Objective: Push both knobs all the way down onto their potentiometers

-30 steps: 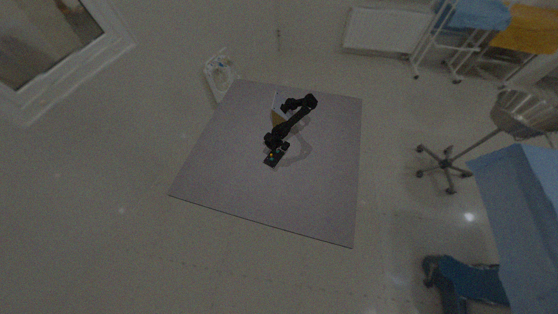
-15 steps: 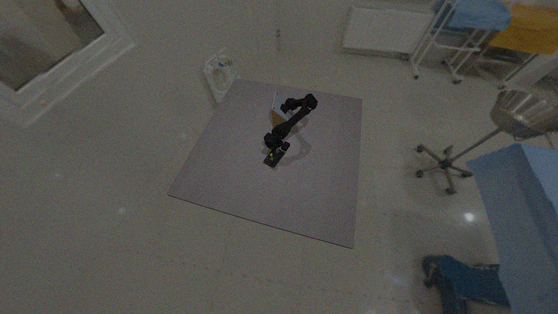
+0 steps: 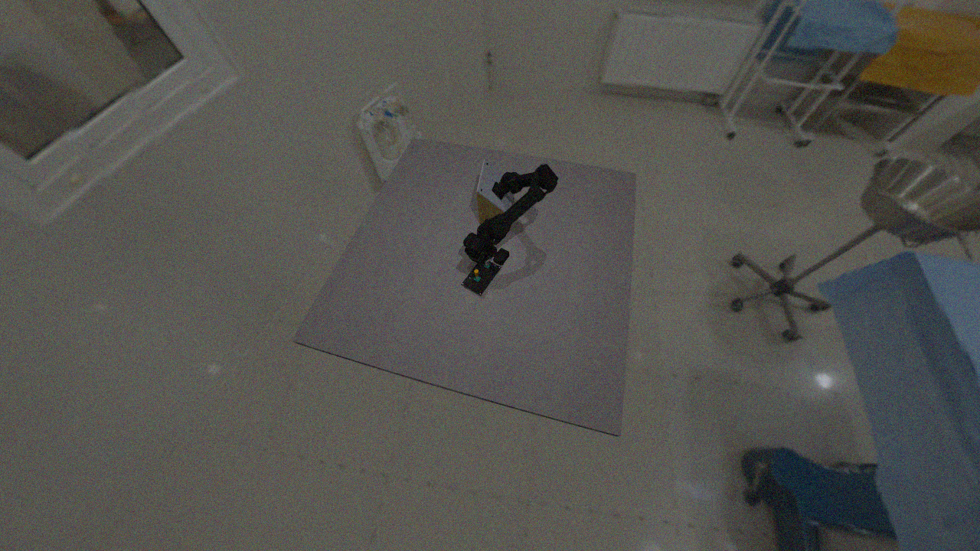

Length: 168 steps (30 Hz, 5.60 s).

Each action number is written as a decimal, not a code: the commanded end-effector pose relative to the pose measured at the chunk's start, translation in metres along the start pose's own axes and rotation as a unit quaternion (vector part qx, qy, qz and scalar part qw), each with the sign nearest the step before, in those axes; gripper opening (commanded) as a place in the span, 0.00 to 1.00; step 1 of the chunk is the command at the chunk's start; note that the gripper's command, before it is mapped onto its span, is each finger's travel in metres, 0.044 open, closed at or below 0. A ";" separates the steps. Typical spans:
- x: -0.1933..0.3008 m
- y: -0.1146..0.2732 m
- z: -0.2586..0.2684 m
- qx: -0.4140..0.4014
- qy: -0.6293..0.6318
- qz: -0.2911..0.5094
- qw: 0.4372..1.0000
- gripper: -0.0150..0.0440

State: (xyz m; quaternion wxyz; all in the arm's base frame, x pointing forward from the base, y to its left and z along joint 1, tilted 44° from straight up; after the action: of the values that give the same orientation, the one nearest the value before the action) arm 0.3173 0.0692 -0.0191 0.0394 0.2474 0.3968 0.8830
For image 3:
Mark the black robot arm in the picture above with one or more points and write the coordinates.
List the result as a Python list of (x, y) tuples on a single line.
[(498, 226)]

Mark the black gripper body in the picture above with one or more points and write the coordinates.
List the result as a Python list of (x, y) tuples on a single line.
[(499, 257)]

